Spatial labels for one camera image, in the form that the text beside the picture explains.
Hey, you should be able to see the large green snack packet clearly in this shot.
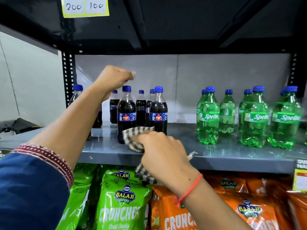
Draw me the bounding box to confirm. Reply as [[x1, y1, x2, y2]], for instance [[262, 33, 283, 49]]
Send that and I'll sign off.
[[94, 175, 153, 230]]

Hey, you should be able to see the yellow shelf price tag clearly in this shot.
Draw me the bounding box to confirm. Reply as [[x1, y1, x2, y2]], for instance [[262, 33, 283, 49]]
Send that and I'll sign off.
[[293, 169, 307, 192]]

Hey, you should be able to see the row of orange snack packets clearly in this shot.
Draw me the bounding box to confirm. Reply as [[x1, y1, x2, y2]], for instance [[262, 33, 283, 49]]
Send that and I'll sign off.
[[150, 171, 307, 230]]

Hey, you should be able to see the person's right hand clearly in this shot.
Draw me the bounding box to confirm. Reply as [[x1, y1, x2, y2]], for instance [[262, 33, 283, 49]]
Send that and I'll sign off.
[[132, 131, 201, 193]]

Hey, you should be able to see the person's left forearm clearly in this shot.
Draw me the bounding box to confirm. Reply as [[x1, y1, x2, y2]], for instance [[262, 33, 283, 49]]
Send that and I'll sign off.
[[28, 80, 107, 170]]

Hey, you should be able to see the yellow handwritten price label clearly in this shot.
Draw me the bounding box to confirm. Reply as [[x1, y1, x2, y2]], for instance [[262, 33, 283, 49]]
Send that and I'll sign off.
[[61, 0, 110, 18]]

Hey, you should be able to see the grey metal shelf board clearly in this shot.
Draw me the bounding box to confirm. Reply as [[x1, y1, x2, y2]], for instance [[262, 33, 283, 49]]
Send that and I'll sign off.
[[0, 123, 307, 175]]

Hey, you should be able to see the group of dark cola bottles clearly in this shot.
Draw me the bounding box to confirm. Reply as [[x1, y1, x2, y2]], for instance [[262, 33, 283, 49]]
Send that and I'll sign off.
[[68, 84, 168, 144]]

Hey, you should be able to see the person's left hand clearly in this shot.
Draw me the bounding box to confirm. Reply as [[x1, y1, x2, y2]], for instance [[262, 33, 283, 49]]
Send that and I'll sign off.
[[95, 65, 136, 100]]

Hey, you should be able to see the group of green soda bottles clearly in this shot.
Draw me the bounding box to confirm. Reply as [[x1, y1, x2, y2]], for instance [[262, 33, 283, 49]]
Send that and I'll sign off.
[[196, 86, 307, 150]]

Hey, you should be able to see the checked cleaning cloth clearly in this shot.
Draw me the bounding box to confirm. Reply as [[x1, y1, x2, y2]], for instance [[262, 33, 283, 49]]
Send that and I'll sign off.
[[122, 126, 198, 185]]

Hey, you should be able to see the person's right forearm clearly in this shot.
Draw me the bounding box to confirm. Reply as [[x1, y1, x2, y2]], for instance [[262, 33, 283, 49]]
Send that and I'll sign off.
[[176, 176, 252, 230]]

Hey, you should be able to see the black metal shelf rack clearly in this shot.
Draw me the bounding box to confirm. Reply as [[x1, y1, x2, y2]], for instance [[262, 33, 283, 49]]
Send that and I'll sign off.
[[0, 0, 307, 108]]

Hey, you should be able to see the blue sleeve with maroon cuff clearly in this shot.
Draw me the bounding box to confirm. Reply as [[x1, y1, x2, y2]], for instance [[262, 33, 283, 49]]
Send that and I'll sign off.
[[0, 144, 74, 230]]

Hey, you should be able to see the red thread bracelet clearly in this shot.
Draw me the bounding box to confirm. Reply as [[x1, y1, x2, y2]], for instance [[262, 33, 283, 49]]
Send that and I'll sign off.
[[176, 173, 204, 208]]

